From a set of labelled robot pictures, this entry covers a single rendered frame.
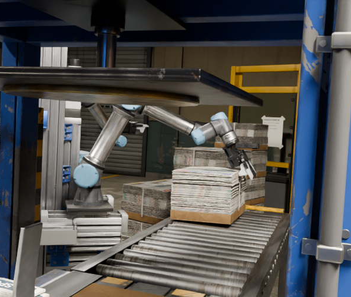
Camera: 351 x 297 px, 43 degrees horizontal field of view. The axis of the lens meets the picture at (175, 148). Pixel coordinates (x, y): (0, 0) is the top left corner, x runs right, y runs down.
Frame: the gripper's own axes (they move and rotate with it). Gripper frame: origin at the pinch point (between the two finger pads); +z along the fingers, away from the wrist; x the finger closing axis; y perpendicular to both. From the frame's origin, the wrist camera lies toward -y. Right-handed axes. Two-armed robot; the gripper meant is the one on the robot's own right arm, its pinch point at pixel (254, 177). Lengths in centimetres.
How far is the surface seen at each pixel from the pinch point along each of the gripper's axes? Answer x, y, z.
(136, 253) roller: 75, 35, 4
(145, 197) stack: -53, 80, -19
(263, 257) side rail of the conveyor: 59, -1, 26
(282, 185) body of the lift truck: -224, 23, 22
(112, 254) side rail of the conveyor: 81, 39, 1
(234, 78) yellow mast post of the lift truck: -224, 15, -93
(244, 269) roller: 74, 3, 24
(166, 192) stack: -47, 63, -16
